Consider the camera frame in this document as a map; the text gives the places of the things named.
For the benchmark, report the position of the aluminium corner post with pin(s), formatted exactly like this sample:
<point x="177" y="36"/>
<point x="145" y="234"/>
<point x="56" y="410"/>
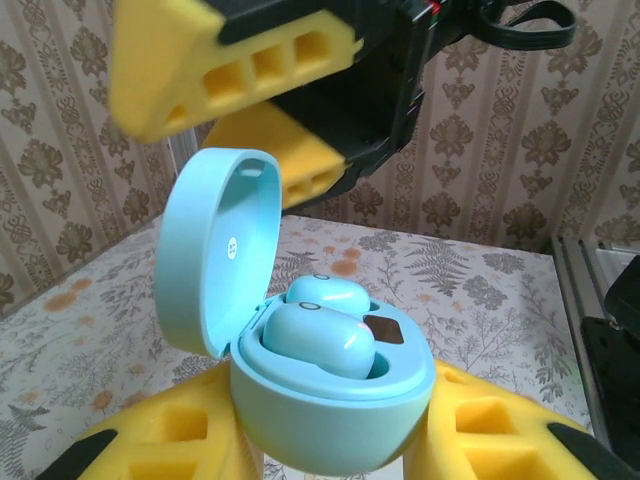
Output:
<point x="182" y="145"/>

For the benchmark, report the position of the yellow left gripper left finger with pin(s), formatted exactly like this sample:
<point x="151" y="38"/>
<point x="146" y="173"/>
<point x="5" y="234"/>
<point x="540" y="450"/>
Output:
<point x="165" y="435"/>

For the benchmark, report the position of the blue earbud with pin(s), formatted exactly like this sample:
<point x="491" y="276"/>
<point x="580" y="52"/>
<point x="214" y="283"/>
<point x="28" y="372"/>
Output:
<point x="325" y="292"/>
<point x="315" y="340"/>

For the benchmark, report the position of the blue earbud charging case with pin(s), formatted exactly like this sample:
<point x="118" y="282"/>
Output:
<point x="325" y="425"/>

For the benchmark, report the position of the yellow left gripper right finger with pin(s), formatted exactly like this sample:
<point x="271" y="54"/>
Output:
<point x="500" y="440"/>

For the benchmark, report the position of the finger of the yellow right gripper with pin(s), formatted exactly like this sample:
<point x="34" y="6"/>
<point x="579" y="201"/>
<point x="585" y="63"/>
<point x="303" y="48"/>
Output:
<point x="160" y="60"/>
<point x="300" y="145"/>

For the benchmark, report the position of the long aluminium base rail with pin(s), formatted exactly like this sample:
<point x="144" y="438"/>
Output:
<point x="575" y="310"/>

